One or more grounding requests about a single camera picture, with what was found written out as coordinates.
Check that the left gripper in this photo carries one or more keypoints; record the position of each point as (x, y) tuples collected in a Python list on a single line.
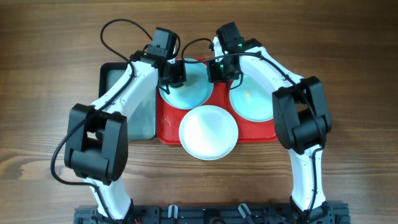
[(174, 75)]

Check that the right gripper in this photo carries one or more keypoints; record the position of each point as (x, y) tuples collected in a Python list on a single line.
[(221, 73)]

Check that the light blue plate top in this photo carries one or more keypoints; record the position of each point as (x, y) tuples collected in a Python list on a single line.
[(194, 92)]

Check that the light blue plate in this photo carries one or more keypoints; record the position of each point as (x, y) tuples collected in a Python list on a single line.
[(194, 92), (250, 101)]

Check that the green yellow sponge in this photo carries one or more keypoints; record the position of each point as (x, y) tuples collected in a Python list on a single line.
[(177, 85)]

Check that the white plate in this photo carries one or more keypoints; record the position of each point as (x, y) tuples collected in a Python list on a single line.
[(208, 132)]

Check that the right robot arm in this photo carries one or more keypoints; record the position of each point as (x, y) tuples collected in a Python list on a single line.
[(299, 109)]

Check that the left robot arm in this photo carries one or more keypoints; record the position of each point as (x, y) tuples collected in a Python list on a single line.
[(96, 144)]

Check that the red plastic tray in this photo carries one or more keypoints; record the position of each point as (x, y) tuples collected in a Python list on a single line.
[(169, 118)]

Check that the black water tray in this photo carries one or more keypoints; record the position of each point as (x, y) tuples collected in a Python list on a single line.
[(141, 125)]

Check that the light blue plate right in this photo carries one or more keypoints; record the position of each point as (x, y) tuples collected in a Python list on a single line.
[(250, 101)]

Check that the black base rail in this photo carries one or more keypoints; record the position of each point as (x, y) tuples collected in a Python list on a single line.
[(329, 213)]

